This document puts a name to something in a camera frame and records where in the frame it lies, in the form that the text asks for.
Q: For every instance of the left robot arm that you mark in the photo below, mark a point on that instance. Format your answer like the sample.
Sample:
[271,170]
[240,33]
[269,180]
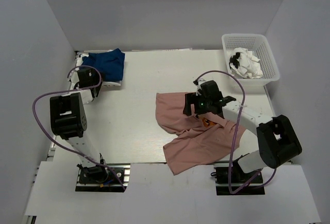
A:
[69,121]

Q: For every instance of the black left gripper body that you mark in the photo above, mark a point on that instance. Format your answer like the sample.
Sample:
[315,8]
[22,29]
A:
[96,78]

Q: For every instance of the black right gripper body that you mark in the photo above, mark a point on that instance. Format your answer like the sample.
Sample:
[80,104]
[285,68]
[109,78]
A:
[202,104]

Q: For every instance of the white crumpled t-shirt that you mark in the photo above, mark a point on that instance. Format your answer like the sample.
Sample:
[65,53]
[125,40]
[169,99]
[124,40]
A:
[244,64]

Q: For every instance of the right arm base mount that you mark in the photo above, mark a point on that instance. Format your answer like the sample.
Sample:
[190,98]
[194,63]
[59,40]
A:
[255,187]

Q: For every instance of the blue folded t-shirt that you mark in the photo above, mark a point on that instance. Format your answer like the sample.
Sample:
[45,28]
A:
[110,64]

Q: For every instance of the white plastic basket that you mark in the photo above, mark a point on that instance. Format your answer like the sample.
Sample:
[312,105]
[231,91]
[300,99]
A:
[259,45]

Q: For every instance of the white folded t-shirt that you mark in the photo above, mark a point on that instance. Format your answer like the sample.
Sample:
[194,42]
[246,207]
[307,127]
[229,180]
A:
[73,76]

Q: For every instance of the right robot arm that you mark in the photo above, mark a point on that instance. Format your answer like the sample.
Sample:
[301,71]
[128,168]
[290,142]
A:
[277,140]

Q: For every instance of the pink t-shirt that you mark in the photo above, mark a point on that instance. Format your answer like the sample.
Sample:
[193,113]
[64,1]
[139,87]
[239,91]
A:
[201,139]

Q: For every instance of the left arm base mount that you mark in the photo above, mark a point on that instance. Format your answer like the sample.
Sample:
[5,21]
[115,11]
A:
[103,180]

